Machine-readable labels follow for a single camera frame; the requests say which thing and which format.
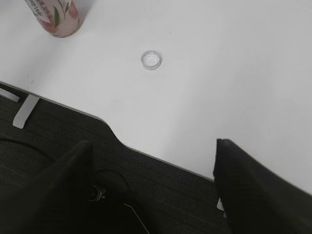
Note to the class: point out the white bottle cap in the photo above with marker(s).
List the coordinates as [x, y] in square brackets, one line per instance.
[151, 60]

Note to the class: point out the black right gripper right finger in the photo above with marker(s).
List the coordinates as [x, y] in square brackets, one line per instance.
[255, 200]

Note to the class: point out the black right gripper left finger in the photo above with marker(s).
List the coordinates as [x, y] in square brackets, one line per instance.
[56, 201]

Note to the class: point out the peach oolong tea bottle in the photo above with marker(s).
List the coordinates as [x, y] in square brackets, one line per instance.
[60, 18]

